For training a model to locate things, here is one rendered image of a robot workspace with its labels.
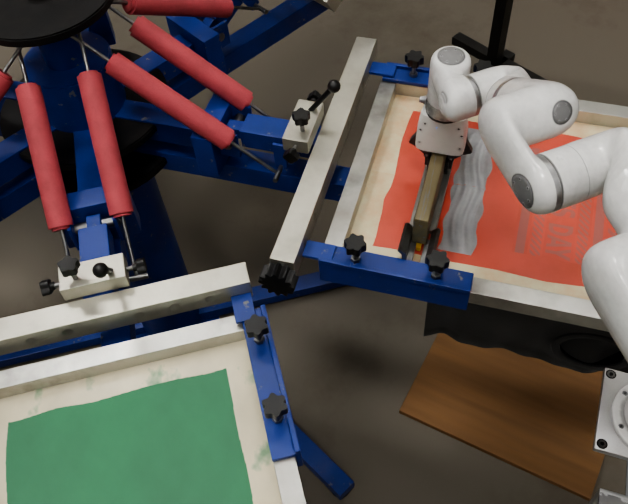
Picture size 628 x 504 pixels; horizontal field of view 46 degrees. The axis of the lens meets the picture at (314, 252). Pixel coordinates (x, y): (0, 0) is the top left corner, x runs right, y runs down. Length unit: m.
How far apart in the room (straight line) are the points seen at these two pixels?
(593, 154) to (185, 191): 2.12
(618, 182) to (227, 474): 0.79
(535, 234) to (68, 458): 1.00
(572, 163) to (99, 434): 0.92
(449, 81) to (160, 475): 0.86
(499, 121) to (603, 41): 2.59
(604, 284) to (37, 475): 0.99
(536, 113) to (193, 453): 0.80
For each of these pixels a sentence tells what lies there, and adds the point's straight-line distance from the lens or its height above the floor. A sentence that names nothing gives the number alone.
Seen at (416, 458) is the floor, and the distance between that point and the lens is 2.36.
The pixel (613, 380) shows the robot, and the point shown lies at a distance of 1.26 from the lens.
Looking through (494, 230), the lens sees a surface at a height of 0.96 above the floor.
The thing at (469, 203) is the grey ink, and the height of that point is 0.96.
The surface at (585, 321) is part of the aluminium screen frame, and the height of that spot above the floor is 0.97.
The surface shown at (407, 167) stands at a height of 0.96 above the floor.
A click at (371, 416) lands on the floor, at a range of 2.41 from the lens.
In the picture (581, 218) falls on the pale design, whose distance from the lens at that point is 1.66.
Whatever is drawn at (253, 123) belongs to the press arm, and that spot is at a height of 1.04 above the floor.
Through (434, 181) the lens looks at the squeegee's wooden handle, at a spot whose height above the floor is 1.06.
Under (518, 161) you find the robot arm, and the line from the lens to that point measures 1.08.
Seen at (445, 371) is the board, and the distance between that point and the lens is 2.47.
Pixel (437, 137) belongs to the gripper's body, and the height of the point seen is 1.12.
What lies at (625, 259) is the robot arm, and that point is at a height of 1.47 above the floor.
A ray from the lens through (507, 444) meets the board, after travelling 2.39.
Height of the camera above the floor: 2.21
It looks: 54 degrees down
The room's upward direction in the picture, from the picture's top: 6 degrees counter-clockwise
